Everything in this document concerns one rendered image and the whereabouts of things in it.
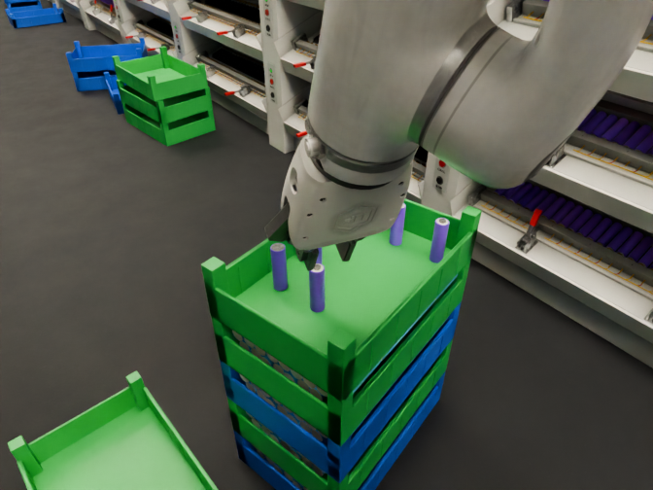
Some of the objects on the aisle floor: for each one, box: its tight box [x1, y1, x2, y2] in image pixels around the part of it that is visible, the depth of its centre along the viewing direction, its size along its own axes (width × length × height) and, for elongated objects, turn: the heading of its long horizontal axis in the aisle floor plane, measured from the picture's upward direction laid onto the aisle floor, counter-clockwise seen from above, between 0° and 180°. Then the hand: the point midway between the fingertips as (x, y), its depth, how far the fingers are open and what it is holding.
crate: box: [8, 371, 219, 490], centre depth 71 cm, size 30×20×8 cm
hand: (326, 245), depth 50 cm, fingers open, 3 cm apart
